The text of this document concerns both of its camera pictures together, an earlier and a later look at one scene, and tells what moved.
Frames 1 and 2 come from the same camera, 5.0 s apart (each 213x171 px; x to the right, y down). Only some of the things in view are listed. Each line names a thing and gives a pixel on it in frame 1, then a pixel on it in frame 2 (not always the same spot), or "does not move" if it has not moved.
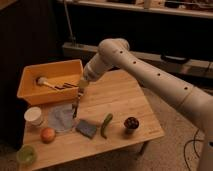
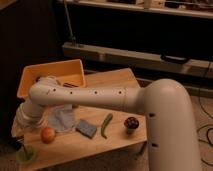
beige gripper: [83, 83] -> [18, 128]
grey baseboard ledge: [167, 63] does not move
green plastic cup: [26, 155] does not move
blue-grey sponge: [86, 128] does not move
